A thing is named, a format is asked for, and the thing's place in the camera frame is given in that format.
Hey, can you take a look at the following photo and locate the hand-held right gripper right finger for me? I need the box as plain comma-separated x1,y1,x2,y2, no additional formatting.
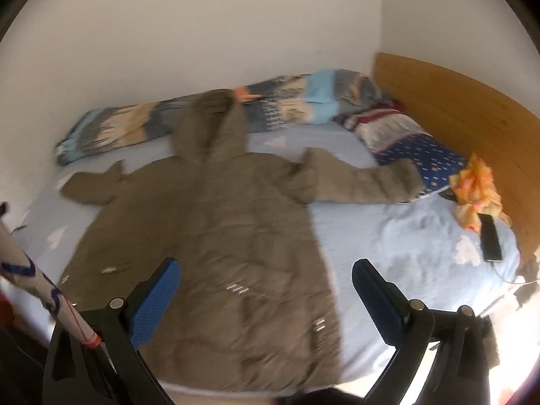
351,259,501,405

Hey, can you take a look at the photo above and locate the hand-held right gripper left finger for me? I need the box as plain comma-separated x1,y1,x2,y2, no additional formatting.
42,257,182,405

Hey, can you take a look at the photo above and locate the olive puffer jacket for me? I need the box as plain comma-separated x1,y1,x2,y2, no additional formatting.
61,88,423,393

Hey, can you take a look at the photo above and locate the red object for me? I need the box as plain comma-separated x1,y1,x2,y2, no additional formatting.
0,293,20,330

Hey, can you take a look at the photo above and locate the light blue bed sheet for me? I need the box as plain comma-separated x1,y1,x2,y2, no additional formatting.
8,129,524,389

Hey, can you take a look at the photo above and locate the black smartphone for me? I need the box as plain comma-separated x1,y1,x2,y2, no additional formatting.
479,214,504,262

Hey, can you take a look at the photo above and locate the orange yellow cloth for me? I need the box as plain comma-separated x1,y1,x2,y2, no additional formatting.
449,154,513,233

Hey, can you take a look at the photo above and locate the navy star print pillow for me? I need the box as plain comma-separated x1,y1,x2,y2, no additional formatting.
333,107,475,201

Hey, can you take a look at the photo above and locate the wooden headboard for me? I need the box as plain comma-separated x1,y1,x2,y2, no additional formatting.
371,53,540,258

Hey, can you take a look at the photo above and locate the patterned patchwork quilt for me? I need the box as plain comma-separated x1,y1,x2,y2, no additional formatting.
55,69,406,167

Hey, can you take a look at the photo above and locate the thin charging cable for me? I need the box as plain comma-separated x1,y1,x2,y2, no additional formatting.
491,261,540,284

